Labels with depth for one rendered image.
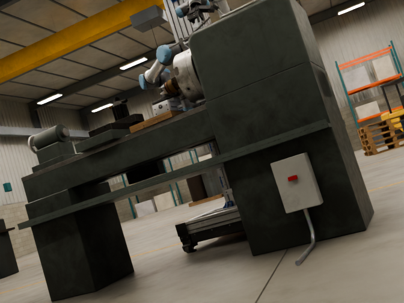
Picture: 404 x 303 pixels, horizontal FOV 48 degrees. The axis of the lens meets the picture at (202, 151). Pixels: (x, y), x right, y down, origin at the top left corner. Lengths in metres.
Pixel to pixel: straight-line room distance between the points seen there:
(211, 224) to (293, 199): 1.12
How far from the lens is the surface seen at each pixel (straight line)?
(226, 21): 2.51
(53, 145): 3.30
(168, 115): 2.65
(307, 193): 2.27
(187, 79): 2.63
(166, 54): 3.13
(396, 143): 11.82
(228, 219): 3.21
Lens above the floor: 0.41
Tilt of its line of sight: 5 degrees up
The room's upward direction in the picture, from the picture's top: 17 degrees counter-clockwise
